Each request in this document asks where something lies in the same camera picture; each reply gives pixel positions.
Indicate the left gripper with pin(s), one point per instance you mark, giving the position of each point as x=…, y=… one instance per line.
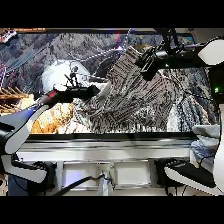
x=81, y=93

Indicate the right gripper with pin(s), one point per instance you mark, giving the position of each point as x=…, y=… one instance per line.
x=150, y=63

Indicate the grey striped garment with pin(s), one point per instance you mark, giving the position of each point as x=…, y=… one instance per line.
x=133, y=100

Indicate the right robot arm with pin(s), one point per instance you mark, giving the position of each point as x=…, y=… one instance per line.
x=213, y=51

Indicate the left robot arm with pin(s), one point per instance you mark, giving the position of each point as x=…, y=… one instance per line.
x=20, y=130

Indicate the light blue garment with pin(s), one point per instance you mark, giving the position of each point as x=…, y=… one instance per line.
x=201, y=150

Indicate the silver frame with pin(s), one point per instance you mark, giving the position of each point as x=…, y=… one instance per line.
x=100, y=146

